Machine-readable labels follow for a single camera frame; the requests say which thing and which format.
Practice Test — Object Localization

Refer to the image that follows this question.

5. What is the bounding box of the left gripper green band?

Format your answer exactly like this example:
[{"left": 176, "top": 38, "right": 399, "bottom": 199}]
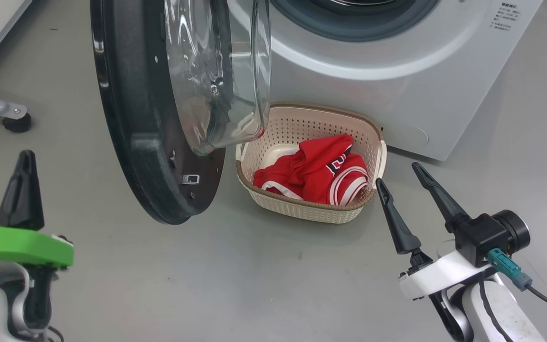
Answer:
[{"left": 0, "top": 150, "right": 75, "bottom": 331}]

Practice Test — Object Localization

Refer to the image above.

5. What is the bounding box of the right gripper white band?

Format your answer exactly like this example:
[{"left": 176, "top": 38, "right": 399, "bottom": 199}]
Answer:
[{"left": 376, "top": 162, "right": 496, "bottom": 342}]

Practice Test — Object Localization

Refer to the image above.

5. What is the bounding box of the red jersey with white stripes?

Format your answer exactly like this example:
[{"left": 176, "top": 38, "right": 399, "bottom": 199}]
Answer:
[{"left": 253, "top": 134, "right": 370, "bottom": 207}]

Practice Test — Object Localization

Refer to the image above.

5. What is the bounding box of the round washing machine door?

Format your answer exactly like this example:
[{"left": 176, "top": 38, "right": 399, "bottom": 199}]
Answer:
[{"left": 90, "top": 0, "right": 273, "bottom": 226}]

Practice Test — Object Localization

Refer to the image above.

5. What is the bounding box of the cream perforated laundry basket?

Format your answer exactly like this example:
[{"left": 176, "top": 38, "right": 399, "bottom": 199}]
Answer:
[{"left": 236, "top": 103, "right": 388, "bottom": 224}]

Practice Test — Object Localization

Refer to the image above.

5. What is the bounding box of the white front-load washing machine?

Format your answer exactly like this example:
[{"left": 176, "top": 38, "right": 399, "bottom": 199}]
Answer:
[{"left": 226, "top": 0, "right": 545, "bottom": 162}]

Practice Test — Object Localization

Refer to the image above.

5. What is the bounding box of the right camera cable teal plug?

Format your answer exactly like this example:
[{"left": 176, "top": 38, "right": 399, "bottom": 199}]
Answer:
[{"left": 487, "top": 247, "right": 547, "bottom": 319}]

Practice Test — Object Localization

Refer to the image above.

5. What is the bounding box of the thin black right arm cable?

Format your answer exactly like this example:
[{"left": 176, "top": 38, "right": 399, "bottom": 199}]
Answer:
[{"left": 479, "top": 280, "right": 514, "bottom": 342}]

